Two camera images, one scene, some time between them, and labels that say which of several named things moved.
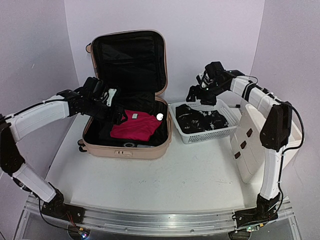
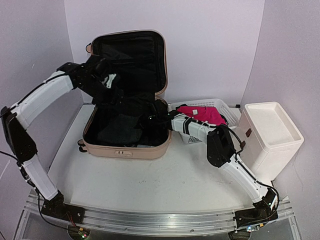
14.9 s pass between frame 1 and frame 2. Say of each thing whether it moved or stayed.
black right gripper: moved
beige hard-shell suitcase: stayed
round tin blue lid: stayed
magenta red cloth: moved
